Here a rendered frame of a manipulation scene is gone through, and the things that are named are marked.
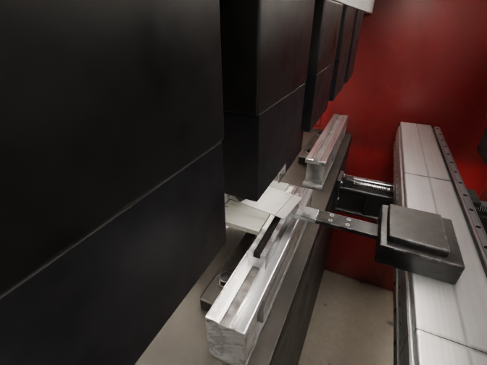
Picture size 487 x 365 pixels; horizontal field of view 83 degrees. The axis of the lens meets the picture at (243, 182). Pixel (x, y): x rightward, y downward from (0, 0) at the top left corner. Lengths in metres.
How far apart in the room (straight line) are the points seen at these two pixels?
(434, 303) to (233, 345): 0.28
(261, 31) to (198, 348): 0.44
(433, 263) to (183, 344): 0.40
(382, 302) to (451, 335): 1.34
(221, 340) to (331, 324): 1.21
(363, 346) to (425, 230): 1.14
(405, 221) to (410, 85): 0.86
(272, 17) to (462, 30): 1.12
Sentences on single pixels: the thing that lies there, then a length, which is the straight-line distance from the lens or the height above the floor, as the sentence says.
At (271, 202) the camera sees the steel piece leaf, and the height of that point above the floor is 1.00.
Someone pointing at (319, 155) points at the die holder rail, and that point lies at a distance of 0.87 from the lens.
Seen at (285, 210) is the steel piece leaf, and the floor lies 1.00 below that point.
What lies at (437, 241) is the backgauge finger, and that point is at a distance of 0.51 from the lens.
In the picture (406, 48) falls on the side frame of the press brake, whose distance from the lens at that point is 1.29.
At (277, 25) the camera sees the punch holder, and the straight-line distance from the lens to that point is 0.23.
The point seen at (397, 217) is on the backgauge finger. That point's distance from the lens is 0.53.
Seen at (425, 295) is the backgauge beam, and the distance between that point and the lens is 0.49.
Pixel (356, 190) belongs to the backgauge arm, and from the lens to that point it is 0.98.
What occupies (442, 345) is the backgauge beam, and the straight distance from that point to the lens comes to 0.45.
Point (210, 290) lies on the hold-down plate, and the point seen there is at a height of 0.90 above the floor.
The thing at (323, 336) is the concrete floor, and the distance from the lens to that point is 1.58.
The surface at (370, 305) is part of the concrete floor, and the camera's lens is 1.76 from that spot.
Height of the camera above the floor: 1.32
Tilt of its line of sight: 30 degrees down
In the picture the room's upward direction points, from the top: straight up
